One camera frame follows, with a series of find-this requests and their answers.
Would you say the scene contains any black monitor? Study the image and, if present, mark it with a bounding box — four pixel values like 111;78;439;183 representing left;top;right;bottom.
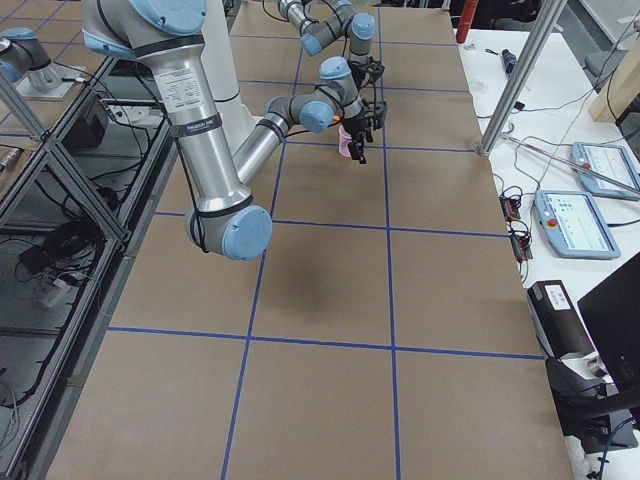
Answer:
578;254;639;391

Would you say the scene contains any teach pendant tablet far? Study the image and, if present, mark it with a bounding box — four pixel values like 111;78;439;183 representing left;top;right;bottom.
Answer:
570;142;639;201

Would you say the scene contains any teach pendant tablet near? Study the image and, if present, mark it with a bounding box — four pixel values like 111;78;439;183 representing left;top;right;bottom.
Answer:
534;190;621;260

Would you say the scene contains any aluminium frame post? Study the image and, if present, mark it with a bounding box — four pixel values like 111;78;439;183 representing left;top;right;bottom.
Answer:
477;0;567;158

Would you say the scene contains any orange circuit board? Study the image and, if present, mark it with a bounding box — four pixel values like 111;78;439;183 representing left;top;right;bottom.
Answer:
499;195;521;222

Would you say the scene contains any pink mesh pen holder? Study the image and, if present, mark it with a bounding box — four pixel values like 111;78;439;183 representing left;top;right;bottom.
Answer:
338;125;352;158

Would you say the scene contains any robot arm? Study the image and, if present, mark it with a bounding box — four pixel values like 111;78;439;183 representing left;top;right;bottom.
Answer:
260;1;379;66
81;0;387;261

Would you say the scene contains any brown cardboard box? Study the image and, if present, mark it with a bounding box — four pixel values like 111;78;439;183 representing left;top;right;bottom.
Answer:
527;280;595;359

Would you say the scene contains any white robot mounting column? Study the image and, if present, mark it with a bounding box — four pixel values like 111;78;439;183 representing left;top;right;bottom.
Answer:
201;0;257;150

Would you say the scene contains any teach pendant tablet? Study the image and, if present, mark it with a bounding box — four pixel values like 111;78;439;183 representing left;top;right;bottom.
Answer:
534;190;621;260
570;142;639;201

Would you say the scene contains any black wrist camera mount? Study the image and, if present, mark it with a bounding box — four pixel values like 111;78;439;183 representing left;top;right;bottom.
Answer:
364;100;388;143
348;56;385;91

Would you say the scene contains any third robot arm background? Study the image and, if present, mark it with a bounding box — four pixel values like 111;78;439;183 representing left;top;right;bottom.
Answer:
1;27;75;101

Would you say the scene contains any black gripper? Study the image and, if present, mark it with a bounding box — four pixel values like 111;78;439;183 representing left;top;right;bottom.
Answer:
346;110;374;165

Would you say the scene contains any red cylinder bottle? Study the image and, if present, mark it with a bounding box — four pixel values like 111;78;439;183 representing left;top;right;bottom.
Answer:
456;0;478;44

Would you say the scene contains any metal grabber stick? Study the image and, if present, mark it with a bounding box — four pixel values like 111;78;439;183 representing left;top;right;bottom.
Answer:
498;132;639;196

